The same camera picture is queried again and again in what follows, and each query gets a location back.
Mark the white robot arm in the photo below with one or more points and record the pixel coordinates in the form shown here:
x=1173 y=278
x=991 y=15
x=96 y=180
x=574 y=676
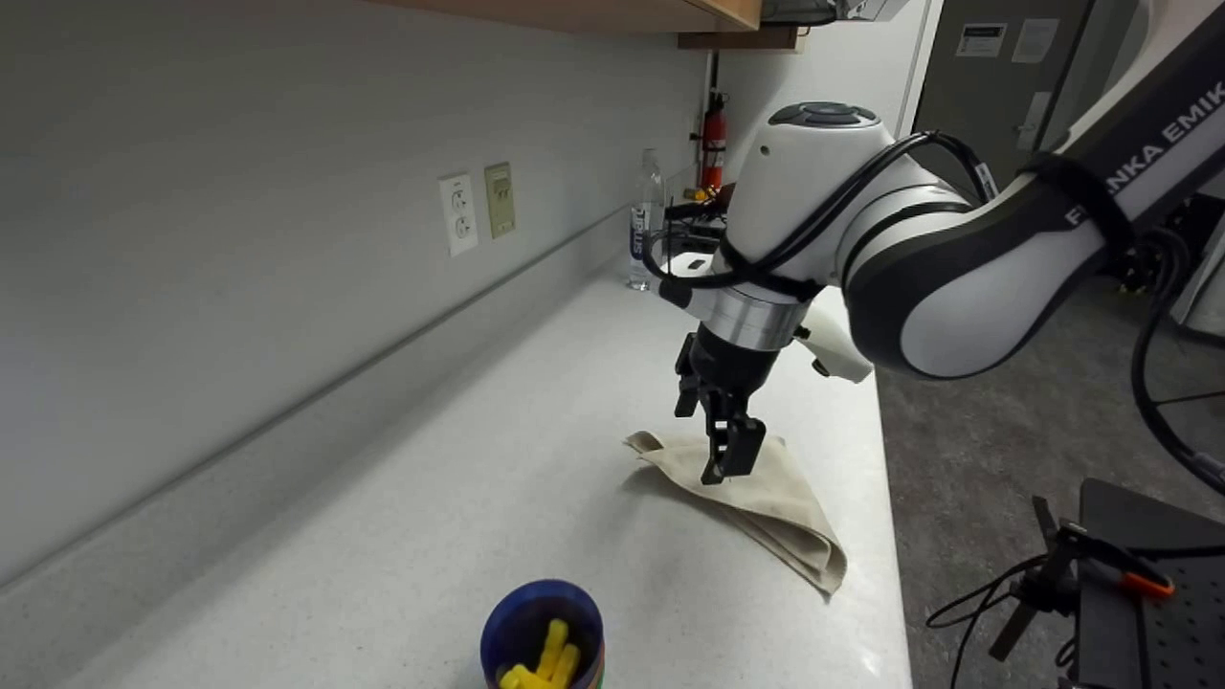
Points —
x=939 y=279

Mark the black stand table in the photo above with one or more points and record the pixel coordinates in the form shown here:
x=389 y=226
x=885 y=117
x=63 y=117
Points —
x=1157 y=625

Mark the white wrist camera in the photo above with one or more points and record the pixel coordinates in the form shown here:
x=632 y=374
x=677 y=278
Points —
x=825 y=334

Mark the red fire extinguisher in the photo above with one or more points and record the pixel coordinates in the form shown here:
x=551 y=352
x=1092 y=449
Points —
x=714 y=131

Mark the white cloth towel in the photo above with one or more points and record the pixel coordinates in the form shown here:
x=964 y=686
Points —
x=775 y=502

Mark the white power outlet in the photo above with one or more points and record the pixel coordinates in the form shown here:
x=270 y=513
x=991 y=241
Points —
x=458 y=197

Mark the clear plastic water bottle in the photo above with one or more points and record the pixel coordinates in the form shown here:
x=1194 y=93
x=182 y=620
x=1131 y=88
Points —
x=646 y=218

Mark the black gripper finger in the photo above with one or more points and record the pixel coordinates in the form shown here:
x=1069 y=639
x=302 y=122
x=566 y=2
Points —
x=736 y=445
x=717 y=449

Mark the yellow pieces in cup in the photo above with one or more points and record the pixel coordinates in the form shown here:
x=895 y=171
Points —
x=558 y=662

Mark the wooden wall cabinet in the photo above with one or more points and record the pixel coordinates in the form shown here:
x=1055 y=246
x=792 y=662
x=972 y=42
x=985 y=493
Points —
x=673 y=15

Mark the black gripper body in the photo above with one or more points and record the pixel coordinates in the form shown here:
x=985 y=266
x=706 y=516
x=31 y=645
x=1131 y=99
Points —
x=717 y=376

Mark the beige wall switch plate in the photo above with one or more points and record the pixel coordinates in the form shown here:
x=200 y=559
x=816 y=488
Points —
x=501 y=197

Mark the black clamp tripod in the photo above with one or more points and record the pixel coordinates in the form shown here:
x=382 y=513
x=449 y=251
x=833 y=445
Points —
x=1051 y=578

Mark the blue cup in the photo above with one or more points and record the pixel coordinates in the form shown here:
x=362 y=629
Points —
x=520 y=629

